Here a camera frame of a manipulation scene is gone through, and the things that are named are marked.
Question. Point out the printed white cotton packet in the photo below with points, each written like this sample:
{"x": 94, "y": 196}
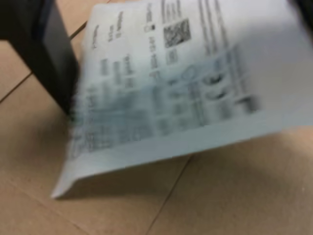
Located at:
{"x": 171, "y": 85}

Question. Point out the brown cardboard sheet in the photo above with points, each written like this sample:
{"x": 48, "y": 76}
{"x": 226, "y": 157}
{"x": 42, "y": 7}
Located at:
{"x": 220, "y": 195}

